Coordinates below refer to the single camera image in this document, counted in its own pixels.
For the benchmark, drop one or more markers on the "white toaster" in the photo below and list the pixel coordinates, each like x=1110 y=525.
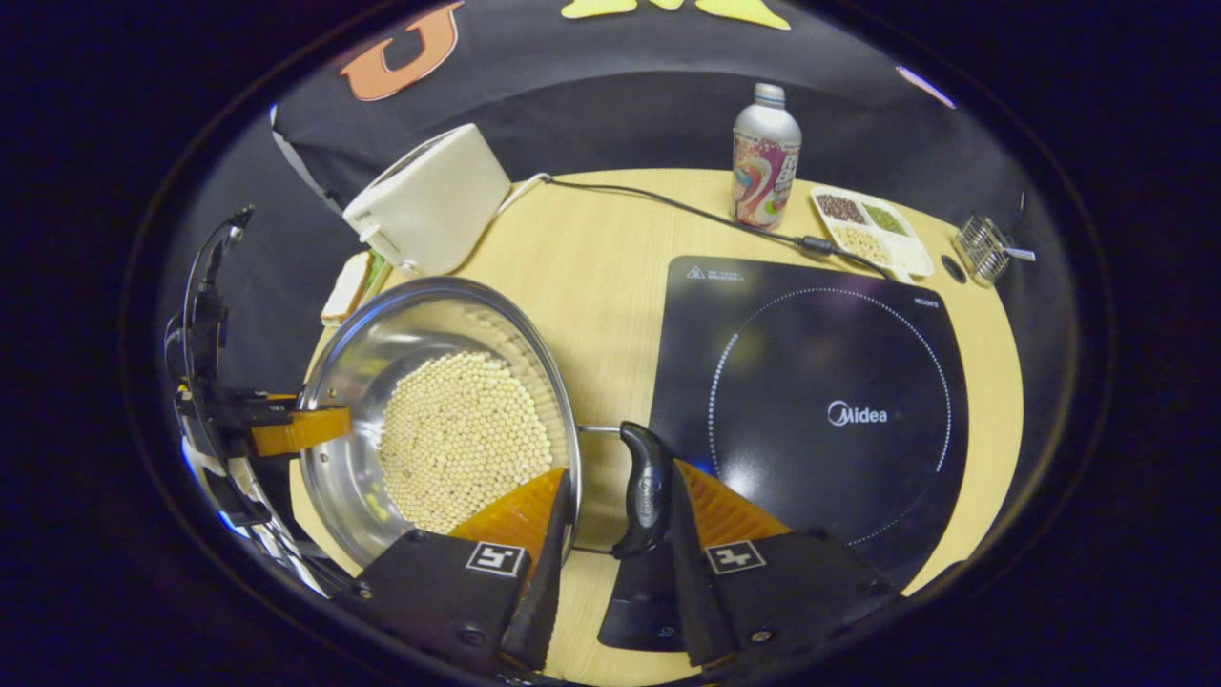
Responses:
x=429 y=200

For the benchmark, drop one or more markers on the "stainless steel pot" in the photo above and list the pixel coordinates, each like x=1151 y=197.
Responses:
x=382 y=334

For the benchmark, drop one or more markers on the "black table grommet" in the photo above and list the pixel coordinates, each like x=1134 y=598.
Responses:
x=953 y=268

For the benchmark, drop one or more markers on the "cream rectangular plate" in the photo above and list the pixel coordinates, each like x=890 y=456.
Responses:
x=384 y=277

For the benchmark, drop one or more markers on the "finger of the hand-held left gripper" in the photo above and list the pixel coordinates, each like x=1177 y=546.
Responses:
x=258 y=401
x=300 y=431

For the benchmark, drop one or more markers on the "small pile of soybeans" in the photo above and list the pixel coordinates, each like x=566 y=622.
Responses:
x=860 y=244

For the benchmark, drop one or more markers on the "silver drink bottle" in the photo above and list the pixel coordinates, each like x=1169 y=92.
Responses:
x=763 y=162

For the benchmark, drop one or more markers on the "black induction cooktop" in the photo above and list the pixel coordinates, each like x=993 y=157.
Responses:
x=820 y=363

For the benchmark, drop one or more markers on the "white divided tray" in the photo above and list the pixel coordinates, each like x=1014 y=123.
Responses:
x=908 y=254

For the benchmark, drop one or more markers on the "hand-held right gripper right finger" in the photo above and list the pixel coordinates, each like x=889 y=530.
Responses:
x=689 y=592

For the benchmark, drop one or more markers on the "large heap of soybeans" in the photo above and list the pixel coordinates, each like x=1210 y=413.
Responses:
x=458 y=439

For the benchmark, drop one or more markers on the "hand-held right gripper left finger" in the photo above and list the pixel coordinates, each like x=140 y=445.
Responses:
x=553 y=592

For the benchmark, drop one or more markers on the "pile of red beans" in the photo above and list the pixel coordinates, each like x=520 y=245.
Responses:
x=839 y=208

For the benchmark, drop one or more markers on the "pile of green mung beans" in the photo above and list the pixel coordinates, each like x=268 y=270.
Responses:
x=886 y=219

